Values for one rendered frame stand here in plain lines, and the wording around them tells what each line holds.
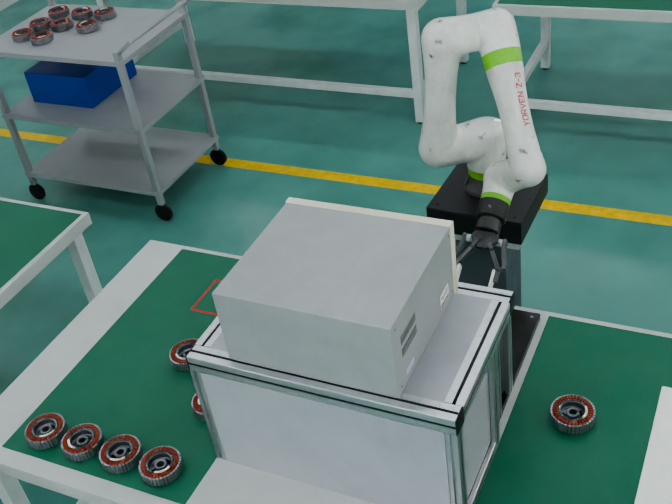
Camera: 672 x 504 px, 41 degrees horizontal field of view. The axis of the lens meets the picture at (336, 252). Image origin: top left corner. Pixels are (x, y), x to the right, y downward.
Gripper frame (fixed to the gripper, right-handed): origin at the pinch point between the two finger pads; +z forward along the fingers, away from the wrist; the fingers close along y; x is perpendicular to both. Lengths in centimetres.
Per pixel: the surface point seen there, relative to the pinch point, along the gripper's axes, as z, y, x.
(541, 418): 37.0, -29.8, 11.4
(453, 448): 56, -19, 53
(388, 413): 53, -5, 59
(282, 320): 42, 19, 74
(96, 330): 43, 111, 11
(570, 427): 38, -38, 16
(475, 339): 30, -17, 50
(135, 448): 75, 67, 35
